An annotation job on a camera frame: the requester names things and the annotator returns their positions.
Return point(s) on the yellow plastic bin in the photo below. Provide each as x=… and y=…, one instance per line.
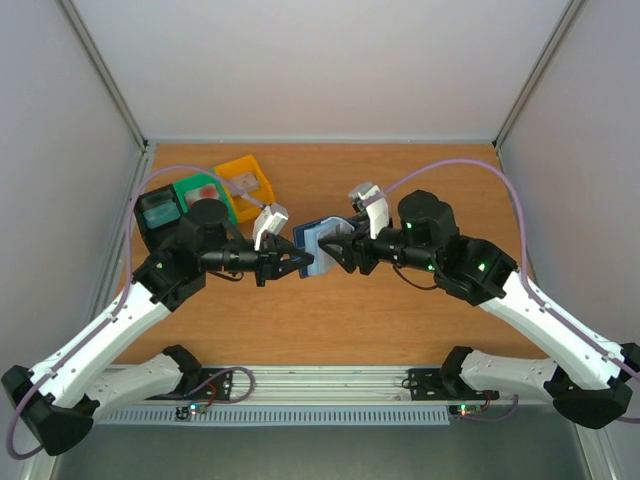
x=247, y=206

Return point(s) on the teal card in black bin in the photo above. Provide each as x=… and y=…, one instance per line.
x=161, y=215

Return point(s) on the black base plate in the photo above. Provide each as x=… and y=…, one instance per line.
x=426, y=384
x=208, y=383

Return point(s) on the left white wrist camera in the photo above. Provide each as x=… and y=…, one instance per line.
x=271, y=220

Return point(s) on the aluminium front rail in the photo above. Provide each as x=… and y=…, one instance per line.
x=273, y=385

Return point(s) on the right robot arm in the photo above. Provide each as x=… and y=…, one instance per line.
x=584, y=375

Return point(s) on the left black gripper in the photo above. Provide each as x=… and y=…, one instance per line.
x=272, y=263

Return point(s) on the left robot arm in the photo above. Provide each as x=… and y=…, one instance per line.
x=60, y=398

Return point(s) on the black plastic bin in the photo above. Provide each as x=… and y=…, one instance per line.
x=154, y=238

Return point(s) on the red white card in bin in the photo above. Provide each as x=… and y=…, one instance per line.
x=207, y=191

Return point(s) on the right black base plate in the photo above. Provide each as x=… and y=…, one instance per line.
x=426, y=384

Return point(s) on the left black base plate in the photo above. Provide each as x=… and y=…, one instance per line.
x=208, y=383

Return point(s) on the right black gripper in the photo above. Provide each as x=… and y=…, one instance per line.
x=362, y=248

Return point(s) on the green plastic bin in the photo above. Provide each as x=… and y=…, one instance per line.
x=194, y=181

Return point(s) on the grey slotted cable duct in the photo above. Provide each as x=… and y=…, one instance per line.
x=280, y=416

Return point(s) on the card in yellow bin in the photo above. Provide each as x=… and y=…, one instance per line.
x=246, y=182

